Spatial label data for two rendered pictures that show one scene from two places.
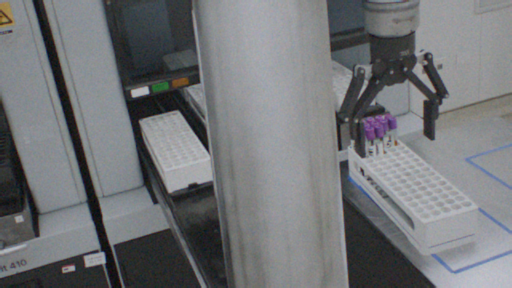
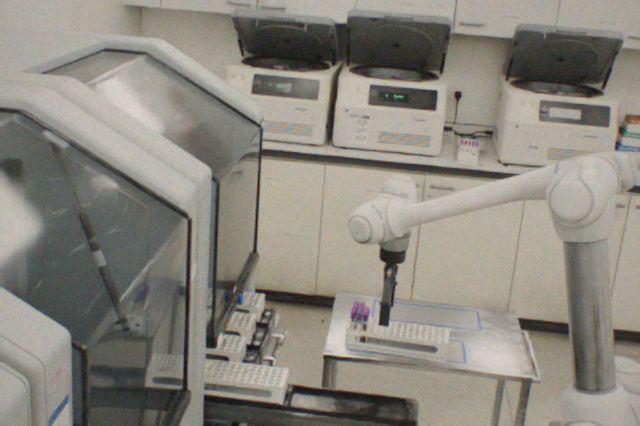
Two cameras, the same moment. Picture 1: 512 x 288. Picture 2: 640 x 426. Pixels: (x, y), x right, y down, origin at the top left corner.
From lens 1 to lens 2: 209 cm
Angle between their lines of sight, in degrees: 63
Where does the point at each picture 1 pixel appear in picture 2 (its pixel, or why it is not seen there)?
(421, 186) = (414, 331)
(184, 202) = (295, 405)
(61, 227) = not seen: outside the picture
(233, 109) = (604, 273)
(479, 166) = not seen: hidden behind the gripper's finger
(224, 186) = (599, 300)
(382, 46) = (399, 256)
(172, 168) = (282, 383)
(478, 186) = not seen: hidden behind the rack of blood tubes
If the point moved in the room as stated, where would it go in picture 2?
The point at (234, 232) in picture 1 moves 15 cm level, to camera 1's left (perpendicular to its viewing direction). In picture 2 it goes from (602, 314) to (595, 340)
